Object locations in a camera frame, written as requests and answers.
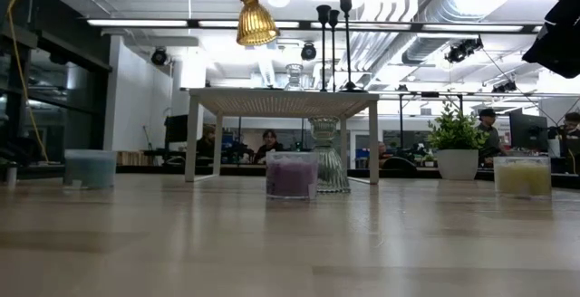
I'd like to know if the amber ribbed glass candle holder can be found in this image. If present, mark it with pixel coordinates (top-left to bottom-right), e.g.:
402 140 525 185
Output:
235 0 281 47

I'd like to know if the stack of wooden boards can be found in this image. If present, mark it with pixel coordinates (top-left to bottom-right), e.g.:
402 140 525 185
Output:
116 150 158 167

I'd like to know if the short black candlestick holder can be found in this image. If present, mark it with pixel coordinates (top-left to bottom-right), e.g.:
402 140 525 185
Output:
315 4 332 92

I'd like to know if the clear glass candle holder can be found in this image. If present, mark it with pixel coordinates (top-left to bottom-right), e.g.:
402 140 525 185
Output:
284 63 305 92

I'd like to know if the smoky grey glass candle holder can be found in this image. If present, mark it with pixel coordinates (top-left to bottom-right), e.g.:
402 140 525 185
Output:
307 115 353 194

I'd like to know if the silver ventilation duct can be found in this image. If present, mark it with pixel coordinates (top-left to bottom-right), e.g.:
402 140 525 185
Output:
401 34 450 66

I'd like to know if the blue candle jar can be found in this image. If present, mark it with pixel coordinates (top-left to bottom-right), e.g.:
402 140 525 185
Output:
63 148 118 189

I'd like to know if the green plant in white pot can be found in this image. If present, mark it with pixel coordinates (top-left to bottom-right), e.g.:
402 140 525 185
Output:
427 101 489 181

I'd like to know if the yellow cable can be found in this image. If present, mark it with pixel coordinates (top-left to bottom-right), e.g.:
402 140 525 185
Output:
5 0 50 163

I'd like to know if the black computer monitor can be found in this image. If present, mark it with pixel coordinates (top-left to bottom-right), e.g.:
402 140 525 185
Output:
507 108 550 151
163 114 189 143

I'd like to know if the medium black candlestick holder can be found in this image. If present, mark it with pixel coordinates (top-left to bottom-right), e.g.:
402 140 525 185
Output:
337 0 368 93

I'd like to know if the tall black candlestick holder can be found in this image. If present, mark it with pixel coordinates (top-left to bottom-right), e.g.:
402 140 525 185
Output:
328 9 341 92

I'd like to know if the white perforated shelf riser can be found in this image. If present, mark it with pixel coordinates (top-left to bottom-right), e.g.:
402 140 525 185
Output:
183 87 381 186

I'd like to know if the purple candle jar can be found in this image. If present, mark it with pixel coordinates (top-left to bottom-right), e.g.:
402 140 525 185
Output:
265 150 319 200

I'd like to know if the small white cup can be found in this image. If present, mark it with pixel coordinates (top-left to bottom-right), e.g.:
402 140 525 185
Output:
5 160 19 187

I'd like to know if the long ceiling light bar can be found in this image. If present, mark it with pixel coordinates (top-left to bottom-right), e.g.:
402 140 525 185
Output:
85 17 545 34

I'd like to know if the yellow candle jar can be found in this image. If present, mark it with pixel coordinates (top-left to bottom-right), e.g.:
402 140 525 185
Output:
492 155 553 197

